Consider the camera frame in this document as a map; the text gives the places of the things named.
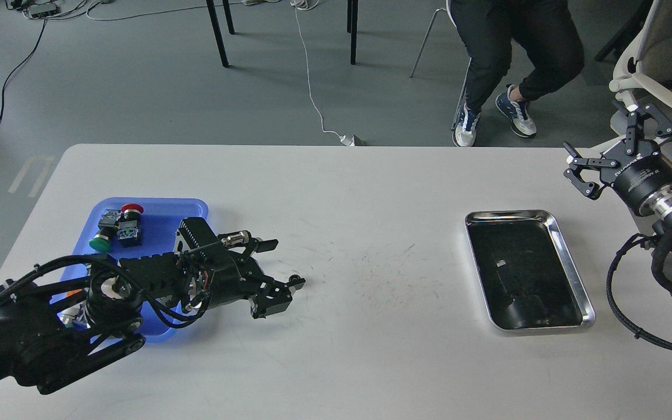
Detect red push button switch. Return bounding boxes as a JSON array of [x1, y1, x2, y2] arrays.
[[117, 203, 144, 248]]

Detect silver metal tray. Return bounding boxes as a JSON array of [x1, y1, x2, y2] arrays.
[[464, 209, 596, 335]]

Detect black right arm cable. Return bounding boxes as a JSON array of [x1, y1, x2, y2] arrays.
[[606, 233, 672, 358]]

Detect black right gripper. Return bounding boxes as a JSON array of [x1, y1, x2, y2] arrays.
[[563, 101, 672, 218]]

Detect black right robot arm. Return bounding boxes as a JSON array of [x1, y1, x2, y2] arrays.
[[563, 103, 672, 294]]

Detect black floor cable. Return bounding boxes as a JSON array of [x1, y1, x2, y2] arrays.
[[0, 0, 237, 164]]

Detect metal chair leg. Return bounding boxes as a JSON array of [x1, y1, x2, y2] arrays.
[[409, 7, 446, 79]]

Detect blue plastic tray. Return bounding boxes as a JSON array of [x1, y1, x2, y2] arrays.
[[59, 197, 208, 345]]

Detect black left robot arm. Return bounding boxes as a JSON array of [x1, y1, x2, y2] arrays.
[[0, 217, 306, 394]]

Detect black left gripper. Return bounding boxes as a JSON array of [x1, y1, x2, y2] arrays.
[[187, 230, 296, 319]]

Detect white cable with charger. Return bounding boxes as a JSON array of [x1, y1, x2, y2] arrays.
[[292, 0, 367, 147]]

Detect green push button switch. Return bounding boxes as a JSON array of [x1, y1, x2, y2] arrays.
[[88, 208, 121, 253]]

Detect seated person legs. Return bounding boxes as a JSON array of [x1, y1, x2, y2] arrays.
[[446, 1, 585, 147]]

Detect orange white connector block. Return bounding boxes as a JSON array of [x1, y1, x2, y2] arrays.
[[60, 307, 88, 329]]

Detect black table legs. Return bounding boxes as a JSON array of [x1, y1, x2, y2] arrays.
[[205, 0, 359, 68]]

